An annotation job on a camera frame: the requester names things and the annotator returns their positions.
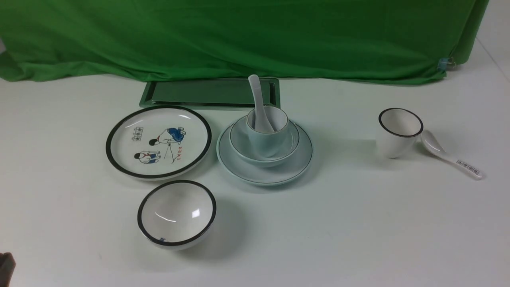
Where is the white plate with cartoon figures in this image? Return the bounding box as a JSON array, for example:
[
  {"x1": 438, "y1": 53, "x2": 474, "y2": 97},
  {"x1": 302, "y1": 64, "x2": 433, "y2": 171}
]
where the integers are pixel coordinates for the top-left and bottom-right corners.
[{"x1": 105, "y1": 105, "x2": 212, "y2": 181}]

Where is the pale green plate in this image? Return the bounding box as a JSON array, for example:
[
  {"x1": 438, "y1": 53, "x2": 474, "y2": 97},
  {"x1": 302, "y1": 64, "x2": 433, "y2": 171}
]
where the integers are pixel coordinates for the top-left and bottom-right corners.
[{"x1": 216, "y1": 122, "x2": 314, "y2": 187}]

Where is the blue binder clip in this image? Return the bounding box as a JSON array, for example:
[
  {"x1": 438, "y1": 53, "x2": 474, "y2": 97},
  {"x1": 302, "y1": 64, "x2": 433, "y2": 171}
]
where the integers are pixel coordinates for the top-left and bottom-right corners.
[{"x1": 437, "y1": 57, "x2": 457, "y2": 71}]

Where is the white cup with black rim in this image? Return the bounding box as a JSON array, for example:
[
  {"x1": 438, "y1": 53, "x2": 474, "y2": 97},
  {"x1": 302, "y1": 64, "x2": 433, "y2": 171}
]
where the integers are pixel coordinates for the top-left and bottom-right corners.
[{"x1": 376, "y1": 108, "x2": 424, "y2": 159}]

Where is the plain white ceramic spoon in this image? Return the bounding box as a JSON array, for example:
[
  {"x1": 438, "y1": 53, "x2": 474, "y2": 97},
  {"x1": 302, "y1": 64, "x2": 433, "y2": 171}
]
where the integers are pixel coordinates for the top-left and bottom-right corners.
[{"x1": 248, "y1": 74, "x2": 275, "y2": 133}]

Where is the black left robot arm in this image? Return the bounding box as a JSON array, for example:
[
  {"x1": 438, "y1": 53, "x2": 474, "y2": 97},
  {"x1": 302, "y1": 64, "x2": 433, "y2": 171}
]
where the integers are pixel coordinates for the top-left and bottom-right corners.
[{"x1": 0, "y1": 252, "x2": 16, "y2": 287}]

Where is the pale green bowl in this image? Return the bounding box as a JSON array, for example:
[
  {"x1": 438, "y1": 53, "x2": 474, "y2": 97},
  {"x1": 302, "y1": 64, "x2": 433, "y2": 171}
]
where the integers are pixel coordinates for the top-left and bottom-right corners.
[{"x1": 229, "y1": 116, "x2": 300, "y2": 167}]

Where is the white spoon with printed handle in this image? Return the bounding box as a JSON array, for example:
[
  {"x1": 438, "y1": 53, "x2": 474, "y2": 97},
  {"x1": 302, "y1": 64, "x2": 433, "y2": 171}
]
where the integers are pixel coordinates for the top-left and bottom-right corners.
[{"x1": 421, "y1": 130, "x2": 486, "y2": 180}]

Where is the green backdrop cloth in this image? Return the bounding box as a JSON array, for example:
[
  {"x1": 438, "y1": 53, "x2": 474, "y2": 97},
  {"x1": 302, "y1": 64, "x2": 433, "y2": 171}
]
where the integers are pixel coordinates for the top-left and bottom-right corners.
[{"x1": 0, "y1": 0, "x2": 488, "y2": 85}]

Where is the white bowl with black rim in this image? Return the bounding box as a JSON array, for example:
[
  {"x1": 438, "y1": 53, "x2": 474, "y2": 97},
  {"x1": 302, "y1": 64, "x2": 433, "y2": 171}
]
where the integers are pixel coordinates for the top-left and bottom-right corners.
[{"x1": 137, "y1": 180, "x2": 217, "y2": 251}]

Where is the metal table cable hatch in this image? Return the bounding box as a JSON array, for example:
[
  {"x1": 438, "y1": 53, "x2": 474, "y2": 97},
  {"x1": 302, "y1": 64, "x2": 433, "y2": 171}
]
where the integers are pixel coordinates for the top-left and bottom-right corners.
[{"x1": 139, "y1": 78, "x2": 281, "y2": 112}]

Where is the pale green cup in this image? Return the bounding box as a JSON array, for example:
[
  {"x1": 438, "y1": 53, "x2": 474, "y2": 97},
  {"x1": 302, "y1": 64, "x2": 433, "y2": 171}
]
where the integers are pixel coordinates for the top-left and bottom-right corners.
[{"x1": 245, "y1": 106, "x2": 290, "y2": 157}]

